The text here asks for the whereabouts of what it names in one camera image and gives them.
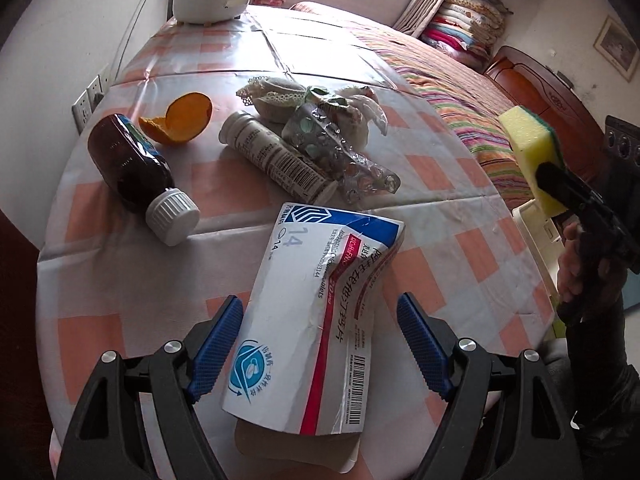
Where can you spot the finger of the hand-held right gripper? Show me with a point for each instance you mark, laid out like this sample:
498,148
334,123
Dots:
622,142
560,182

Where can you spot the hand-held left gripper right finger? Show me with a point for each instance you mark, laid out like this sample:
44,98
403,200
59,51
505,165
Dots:
425,345

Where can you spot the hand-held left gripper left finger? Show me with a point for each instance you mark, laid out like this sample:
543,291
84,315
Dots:
215,345

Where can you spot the yellow green sponge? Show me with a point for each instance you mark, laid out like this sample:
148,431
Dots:
522,140

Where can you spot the cream plastic bin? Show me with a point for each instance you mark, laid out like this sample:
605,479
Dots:
535,240

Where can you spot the white blue medicine box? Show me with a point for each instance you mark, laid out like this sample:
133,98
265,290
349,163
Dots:
310,310

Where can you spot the brown bottle white cap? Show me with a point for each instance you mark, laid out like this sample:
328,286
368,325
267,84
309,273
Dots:
130,165

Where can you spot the orange peel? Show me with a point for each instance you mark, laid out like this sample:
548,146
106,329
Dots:
187,115

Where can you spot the white lace pouch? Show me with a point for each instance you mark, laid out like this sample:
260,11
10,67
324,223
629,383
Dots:
277,105

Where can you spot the person's right forearm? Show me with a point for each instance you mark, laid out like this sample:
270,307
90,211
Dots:
600,370

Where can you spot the person's right hand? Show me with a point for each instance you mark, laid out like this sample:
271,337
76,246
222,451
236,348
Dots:
575,265

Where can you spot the wooden bed headboard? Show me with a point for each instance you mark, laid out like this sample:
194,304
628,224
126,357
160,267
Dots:
550,90

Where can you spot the small pill blister pack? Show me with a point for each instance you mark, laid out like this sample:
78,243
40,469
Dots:
372,177

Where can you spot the stack of folded quilts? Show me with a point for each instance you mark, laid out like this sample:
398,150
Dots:
465,25

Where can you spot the white tube bottle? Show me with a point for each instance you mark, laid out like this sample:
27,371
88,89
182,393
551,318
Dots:
270,152

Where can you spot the crumpled clear plastic bag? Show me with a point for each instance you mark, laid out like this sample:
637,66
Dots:
367,115

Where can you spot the beige striped curtain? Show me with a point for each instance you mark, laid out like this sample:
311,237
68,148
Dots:
420,5

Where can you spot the large pill blister pack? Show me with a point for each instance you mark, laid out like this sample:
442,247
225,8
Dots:
315,135

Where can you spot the green white fabric flower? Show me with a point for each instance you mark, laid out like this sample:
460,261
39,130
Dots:
325,97

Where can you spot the white round container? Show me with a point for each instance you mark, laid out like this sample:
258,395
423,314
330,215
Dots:
210,2

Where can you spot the pink box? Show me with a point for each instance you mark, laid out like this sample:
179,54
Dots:
270,0

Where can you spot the framed wall picture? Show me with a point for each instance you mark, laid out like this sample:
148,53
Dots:
617,45

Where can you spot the white wall socket strip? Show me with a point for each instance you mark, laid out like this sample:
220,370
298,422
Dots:
82,110

